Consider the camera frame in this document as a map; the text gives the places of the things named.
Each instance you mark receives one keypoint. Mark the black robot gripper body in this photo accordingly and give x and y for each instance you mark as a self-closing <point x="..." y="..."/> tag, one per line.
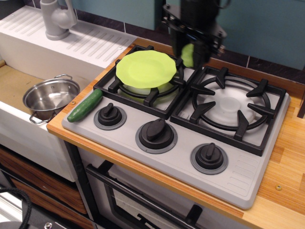
<point x="197" y="18"/>

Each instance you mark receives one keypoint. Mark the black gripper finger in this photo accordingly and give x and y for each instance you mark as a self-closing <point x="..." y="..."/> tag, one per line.
<point x="201" y="54"/>
<point x="178" y="41"/>

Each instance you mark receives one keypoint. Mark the light green toy cauliflower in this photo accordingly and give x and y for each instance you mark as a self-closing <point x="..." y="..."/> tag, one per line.
<point x="187" y="55"/>

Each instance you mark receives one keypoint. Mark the lime green plastic plate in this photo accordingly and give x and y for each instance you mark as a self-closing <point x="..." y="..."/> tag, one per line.
<point x="146" y="69"/>

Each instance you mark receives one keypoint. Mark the dark green toy pickle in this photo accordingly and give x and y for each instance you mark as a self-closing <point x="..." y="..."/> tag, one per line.
<point x="85" y="107"/>

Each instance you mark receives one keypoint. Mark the small stainless steel pot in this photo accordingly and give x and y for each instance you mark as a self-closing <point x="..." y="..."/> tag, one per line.
<point x="46" y="99"/>

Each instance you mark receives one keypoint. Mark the white toy sink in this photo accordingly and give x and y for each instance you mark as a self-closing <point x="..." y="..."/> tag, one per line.
<point x="27" y="56"/>

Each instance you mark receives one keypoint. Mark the black left burner grate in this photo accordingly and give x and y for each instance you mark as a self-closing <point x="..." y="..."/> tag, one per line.
<point x="159" y="101"/>

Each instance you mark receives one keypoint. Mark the black burner grate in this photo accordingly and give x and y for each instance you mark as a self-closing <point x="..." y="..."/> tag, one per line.
<point x="232" y="109"/>
<point x="159" y="101"/>

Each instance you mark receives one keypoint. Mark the black right burner grate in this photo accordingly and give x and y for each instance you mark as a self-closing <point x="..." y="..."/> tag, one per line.
<point x="232" y="109"/>

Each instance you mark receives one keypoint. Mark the black middle stove knob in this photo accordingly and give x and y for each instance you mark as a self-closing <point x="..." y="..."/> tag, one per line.
<point x="156" y="137"/>

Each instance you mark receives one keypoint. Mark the black stove knob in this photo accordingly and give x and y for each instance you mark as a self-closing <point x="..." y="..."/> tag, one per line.
<point x="156" y="137"/>
<point x="209" y="159"/>
<point x="110" y="117"/>

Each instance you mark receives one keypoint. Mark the black left stove knob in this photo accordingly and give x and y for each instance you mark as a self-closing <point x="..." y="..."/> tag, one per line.
<point x="110" y="117"/>

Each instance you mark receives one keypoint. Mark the black right stove knob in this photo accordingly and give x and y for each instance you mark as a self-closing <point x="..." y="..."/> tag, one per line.
<point x="209" y="159"/>

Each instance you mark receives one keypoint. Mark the grey toy stove top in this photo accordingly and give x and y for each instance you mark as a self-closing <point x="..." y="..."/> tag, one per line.
<point x="238" y="184"/>

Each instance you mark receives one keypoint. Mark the grey toy faucet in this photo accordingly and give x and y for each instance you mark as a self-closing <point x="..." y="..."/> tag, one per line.
<point x="57" y="21"/>

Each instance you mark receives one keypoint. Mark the toy oven door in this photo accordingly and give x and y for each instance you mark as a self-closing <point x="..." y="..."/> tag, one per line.
<point x="134" y="202"/>

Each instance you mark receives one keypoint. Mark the wooden drawer fronts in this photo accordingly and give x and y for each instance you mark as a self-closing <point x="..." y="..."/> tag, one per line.
<point x="46" y="190"/>

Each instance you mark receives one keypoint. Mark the black oven door handle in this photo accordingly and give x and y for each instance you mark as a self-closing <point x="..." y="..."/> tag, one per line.
<point x="187" y="223"/>

